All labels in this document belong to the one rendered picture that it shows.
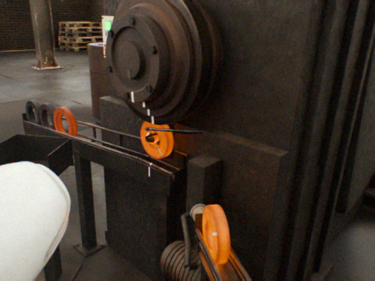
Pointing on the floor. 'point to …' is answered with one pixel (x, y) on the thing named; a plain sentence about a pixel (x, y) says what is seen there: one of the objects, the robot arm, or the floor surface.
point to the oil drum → (97, 76)
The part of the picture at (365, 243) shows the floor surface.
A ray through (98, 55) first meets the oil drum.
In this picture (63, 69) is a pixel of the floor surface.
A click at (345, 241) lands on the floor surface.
